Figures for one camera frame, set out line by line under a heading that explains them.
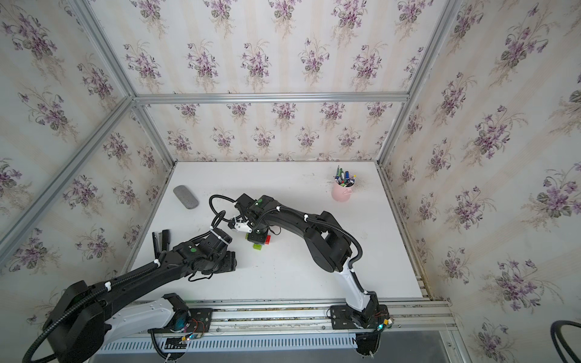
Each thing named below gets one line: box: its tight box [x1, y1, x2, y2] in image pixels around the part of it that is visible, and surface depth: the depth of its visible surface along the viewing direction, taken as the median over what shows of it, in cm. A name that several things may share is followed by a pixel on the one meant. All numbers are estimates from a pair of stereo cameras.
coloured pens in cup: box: [334, 164, 358, 187], surface depth 103 cm
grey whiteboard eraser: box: [172, 184, 199, 210], surface depth 106 cm
